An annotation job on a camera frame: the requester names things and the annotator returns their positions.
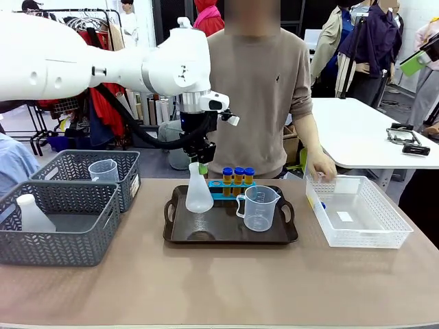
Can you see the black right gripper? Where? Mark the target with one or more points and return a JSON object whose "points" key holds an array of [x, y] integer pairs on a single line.
{"points": [[433, 50]]}

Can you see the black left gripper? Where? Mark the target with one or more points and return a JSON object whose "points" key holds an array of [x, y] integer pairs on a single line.
{"points": [[200, 147]]}

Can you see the yellow tube with blue cap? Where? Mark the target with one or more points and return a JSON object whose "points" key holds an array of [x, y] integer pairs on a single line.
{"points": [[227, 181], [322, 205], [249, 178], [239, 181]]}

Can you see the white plastic conical flask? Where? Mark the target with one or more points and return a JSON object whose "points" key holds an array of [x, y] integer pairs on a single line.
{"points": [[32, 216], [199, 198]]}

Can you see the clear plastic measuring beaker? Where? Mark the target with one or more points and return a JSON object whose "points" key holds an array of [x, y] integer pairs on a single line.
{"points": [[259, 212], [103, 170]]}

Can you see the person's left forearm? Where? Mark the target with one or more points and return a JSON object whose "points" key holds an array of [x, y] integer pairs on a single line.
{"points": [[307, 133]]}

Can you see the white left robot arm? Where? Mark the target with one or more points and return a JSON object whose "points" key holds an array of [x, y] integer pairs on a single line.
{"points": [[103, 61]]}

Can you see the person's left hand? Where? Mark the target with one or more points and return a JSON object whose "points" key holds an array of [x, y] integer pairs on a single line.
{"points": [[322, 166]]}

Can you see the blue test tube rack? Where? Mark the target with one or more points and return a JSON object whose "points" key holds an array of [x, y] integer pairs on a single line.
{"points": [[219, 196]]}

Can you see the mannequin with navy shirt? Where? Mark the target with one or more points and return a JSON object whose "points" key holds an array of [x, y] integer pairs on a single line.
{"points": [[374, 44]]}

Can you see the crouching person in green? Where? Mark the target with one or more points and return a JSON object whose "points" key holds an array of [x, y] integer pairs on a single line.
{"points": [[169, 132]]}

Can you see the black serving tray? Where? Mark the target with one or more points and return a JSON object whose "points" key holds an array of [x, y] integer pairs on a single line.
{"points": [[223, 226]]}

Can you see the bundle of paper rolls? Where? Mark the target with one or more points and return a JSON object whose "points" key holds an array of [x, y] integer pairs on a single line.
{"points": [[154, 109]]}

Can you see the gray basket with beakers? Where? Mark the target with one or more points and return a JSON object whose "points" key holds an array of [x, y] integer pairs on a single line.
{"points": [[127, 164]]}

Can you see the mannequin with beige coat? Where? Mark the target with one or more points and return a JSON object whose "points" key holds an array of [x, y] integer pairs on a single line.
{"points": [[329, 51]]}

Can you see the black rectangular device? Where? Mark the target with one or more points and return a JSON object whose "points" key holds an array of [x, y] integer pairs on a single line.
{"points": [[415, 149]]}

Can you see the person in beige sweater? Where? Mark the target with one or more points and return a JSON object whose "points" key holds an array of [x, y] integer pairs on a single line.
{"points": [[260, 103]]}

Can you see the white background table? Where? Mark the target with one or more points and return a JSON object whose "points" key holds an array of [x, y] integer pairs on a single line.
{"points": [[356, 133]]}

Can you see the brown cardboard box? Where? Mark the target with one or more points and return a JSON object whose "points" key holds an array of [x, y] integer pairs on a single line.
{"points": [[291, 144]]}

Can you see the red hanging dress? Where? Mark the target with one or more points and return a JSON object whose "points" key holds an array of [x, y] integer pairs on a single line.
{"points": [[106, 113]]}

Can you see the black chair back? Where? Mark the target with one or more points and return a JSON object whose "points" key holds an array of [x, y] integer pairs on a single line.
{"points": [[422, 209]]}

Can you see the person in red hood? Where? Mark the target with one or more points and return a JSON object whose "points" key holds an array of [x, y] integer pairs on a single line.
{"points": [[207, 18]]}

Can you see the beige hanging garment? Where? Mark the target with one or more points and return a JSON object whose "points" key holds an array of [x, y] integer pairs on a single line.
{"points": [[116, 37]]}

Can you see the white paper label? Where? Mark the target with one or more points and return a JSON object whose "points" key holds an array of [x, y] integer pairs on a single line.
{"points": [[343, 216]]}

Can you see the white perforated plastic basket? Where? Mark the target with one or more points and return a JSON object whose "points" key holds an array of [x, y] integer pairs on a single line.
{"points": [[377, 222]]}

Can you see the black clothes rack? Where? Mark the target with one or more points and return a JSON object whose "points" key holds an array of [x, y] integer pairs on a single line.
{"points": [[115, 17]]}

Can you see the gray basket with flasks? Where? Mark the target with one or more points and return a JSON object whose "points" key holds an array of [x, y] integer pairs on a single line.
{"points": [[51, 246]]}

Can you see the person in blue shirt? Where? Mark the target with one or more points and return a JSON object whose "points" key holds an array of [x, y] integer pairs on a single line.
{"points": [[15, 161]]}

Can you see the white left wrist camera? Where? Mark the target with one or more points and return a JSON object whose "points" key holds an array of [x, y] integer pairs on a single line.
{"points": [[214, 101]]}

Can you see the black metal clamp frame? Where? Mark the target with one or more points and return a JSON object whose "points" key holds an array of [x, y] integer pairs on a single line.
{"points": [[403, 134]]}

